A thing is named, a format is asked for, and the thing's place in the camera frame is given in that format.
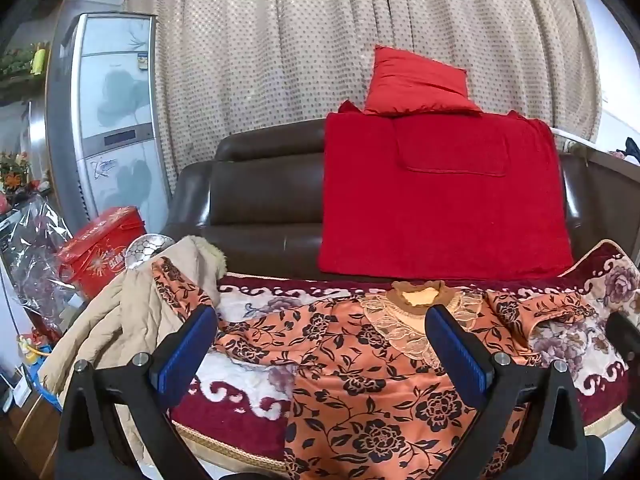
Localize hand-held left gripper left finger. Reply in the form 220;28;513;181
54;305;221;480

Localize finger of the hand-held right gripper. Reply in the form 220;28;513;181
606;311;640;361

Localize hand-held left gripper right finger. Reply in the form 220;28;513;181
424;305;588;480

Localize orange black floral garment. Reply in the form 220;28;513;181
151;280;598;480

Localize floral plush sofa cover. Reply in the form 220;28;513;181
167;240;640;461

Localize beige quilted jacket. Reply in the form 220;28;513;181
37;236;226;466

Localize silver patterned bowl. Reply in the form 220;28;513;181
124;233;176;271

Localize red gift box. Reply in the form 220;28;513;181
56;206;148;301

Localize red blanket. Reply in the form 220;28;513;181
317;101;575;281

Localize colourful plastic toy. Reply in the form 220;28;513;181
17;332;53;366

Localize brown leather sofa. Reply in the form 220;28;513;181
162;119;640;281

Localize clear plastic wrap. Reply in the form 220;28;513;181
2;195;86;331

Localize grey wooden furniture panel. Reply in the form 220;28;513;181
552;127;640;173

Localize orange artificial flowers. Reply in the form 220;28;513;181
0;150;36;193

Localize standing air conditioner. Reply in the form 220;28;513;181
45;12;173;236

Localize red pillow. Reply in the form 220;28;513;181
362;45;483;117

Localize beige dotted curtain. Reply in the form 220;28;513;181
122;0;603;201

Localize green artificial plant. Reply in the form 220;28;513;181
0;42;51;91

